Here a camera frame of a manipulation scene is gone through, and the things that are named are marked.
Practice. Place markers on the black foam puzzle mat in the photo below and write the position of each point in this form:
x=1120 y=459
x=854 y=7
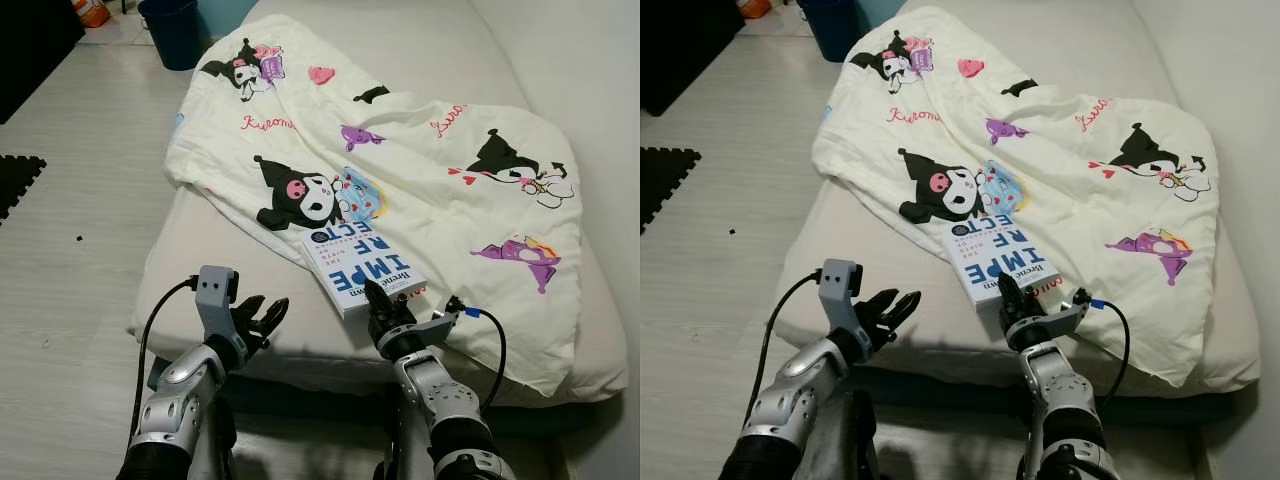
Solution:
x=18 y=185
x=665 y=185

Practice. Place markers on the cream cartoon print blanket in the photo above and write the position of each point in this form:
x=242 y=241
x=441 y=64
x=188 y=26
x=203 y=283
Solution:
x=420 y=170
x=1060 y=160

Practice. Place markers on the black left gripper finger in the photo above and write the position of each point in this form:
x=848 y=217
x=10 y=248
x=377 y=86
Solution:
x=884 y=302
x=906 y=310
x=252 y=308
x=274 y=318

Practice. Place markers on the blue plastic bucket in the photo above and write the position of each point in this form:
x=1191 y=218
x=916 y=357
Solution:
x=830 y=30
x=172 y=35

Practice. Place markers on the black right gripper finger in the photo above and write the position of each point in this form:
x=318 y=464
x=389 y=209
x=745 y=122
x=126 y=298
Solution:
x=378 y=298
x=1010 y=292

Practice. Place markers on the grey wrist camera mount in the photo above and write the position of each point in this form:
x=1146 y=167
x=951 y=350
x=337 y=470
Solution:
x=842 y=290
x=440 y=325
x=215 y=295
x=1068 y=318

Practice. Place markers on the orange white bag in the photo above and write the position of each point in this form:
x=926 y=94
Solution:
x=755 y=8
x=92 y=12

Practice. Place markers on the white blue lettered book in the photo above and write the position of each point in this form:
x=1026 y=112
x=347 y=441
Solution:
x=350 y=265
x=995 y=255

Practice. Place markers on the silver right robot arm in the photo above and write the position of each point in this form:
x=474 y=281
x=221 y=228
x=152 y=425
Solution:
x=440 y=410
x=1065 y=405

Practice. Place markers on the cream sheeted mattress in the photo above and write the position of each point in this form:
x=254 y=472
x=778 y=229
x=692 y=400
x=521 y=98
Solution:
x=1200 y=60
x=560 y=60

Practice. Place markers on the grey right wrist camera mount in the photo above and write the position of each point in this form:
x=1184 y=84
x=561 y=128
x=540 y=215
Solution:
x=440 y=325
x=1068 y=318

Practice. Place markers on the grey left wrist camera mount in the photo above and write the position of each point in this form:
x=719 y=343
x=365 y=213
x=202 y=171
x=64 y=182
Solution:
x=842 y=290
x=215 y=295

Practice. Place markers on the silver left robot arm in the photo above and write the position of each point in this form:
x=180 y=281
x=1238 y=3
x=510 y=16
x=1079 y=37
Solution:
x=175 y=400
x=790 y=400

